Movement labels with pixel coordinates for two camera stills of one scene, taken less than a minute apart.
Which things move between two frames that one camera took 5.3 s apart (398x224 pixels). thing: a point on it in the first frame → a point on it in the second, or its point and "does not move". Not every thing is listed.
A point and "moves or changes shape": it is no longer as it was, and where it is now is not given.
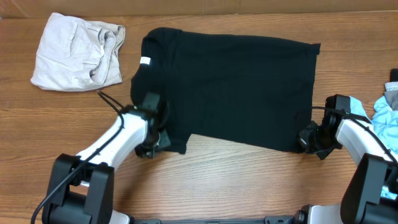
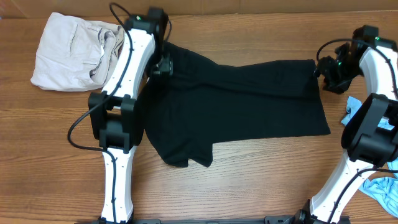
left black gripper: (142, 150) → (165, 68)
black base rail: (267, 219) does not move
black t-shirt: (247, 89) moves or changes shape
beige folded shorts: (76, 55) does not move
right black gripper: (305, 144) → (323, 67)
